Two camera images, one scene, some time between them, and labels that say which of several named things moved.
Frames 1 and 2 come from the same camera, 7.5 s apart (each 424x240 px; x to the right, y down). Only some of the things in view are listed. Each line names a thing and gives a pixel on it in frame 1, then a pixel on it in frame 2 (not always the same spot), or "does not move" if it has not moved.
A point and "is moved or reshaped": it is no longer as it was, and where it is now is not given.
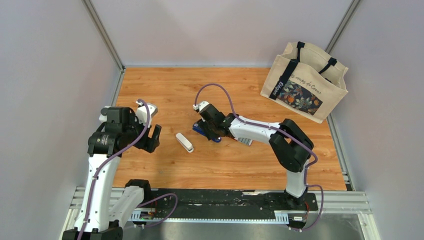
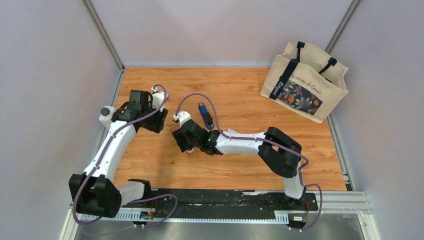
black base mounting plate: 213,202 does not move
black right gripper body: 210,129 to 196,144
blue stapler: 199,127 is moved or reshaped
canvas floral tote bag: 306,80 does not move
